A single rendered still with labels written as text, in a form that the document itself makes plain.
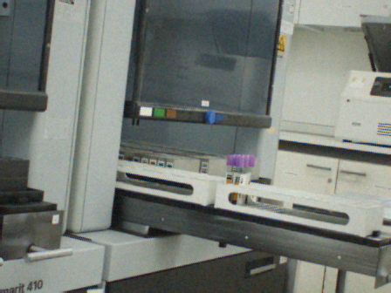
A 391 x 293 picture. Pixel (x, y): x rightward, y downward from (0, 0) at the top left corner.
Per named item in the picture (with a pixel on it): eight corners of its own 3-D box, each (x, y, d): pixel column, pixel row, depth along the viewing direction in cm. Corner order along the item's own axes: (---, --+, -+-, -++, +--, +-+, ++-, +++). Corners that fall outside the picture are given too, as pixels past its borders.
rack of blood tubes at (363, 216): (211, 214, 145) (216, 181, 145) (236, 211, 154) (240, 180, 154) (362, 244, 130) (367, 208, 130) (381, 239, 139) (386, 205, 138)
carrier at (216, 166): (222, 181, 192) (226, 158, 191) (230, 183, 191) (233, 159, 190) (198, 183, 182) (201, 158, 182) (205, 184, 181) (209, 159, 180)
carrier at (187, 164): (190, 183, 179) (193, 158, 178) (198, 185, 178) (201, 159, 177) (162, 185, 169) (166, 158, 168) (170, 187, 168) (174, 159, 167)
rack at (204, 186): (84, 187, 162) (86, 159, 162) (113, 187, 171) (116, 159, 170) (203, 212, 146) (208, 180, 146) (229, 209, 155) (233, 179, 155)
